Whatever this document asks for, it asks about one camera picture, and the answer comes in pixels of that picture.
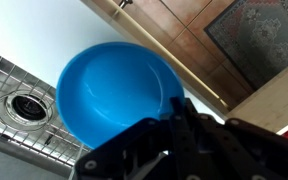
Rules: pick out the patterned dark floor rug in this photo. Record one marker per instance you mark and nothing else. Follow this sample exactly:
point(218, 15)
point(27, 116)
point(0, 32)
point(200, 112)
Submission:
point(267, 36)

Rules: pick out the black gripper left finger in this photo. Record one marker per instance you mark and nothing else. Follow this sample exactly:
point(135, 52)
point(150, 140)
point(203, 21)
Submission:
point(144, 150)

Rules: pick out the stainless steel sink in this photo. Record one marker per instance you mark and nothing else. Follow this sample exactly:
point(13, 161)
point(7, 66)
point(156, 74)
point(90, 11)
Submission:
point(4, 153)

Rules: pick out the wooden counter cabinet front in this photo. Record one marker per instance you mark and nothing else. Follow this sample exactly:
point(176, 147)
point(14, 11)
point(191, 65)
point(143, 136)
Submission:
point(170, 50)

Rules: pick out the round sink drain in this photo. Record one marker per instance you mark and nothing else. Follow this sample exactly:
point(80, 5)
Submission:
point(27, 108)

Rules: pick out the blue plastic bowl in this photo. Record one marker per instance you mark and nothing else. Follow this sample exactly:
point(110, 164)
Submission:
point(114, 93)

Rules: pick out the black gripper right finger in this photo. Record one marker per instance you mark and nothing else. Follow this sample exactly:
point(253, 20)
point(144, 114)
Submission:
point(237, 153)

